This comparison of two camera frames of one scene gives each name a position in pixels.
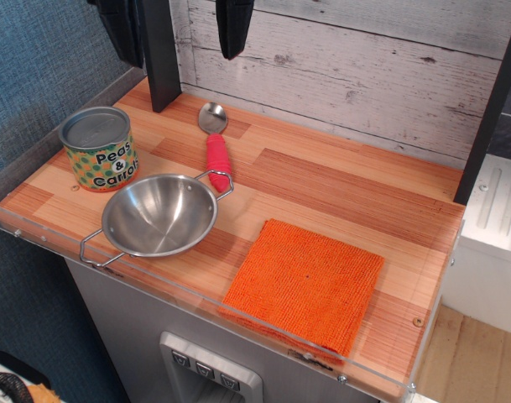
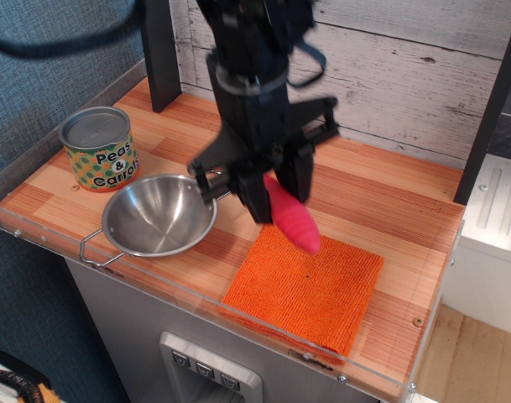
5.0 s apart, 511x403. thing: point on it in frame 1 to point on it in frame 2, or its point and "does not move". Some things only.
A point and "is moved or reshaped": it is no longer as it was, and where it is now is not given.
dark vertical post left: x=164 y=71 does not move
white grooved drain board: x=494 y=211 does not move
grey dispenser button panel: x=195 y=374 does not move
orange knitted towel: x=307 y=287 does not move
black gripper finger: x=124 y=21 to x=251 y=187
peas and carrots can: x=100 y=149 does not move
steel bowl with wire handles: x=153 y=217 does not move
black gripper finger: x=233 y=21 to x=295 y=168
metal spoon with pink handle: x=213 y=120 is moved or reshaped
